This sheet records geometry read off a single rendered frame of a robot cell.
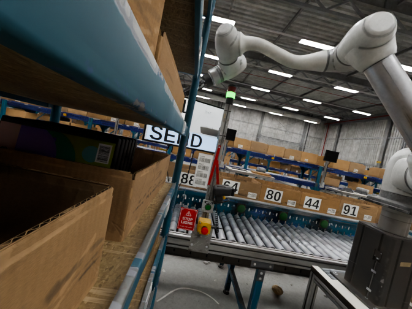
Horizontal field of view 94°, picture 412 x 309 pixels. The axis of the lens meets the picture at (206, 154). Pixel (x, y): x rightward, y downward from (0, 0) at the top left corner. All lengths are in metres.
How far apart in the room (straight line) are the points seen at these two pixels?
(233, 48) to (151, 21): 0.84
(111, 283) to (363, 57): 1.02
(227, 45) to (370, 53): 0.55
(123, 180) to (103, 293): 0.13
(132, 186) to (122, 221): 0.05
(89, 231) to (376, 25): 1.00
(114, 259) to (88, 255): 0.08
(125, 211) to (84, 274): 0.11
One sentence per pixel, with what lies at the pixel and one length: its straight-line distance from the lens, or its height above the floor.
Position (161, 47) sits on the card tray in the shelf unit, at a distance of 0.31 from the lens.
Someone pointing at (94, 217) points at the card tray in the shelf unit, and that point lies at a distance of 0.19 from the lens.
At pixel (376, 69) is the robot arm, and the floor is 1.71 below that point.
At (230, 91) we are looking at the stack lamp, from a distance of 1.15.
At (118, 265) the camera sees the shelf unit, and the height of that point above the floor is 1.14.
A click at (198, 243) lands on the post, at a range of 1.25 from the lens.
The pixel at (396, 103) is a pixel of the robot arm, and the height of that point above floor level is 1.59.
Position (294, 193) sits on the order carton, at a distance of 1.99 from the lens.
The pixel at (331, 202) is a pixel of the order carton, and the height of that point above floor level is 1.00.
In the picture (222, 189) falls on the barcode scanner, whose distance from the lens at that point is 1.08.
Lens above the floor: 1.30
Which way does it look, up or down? 3 degrees down
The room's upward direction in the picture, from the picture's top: 12 degrees clockwise
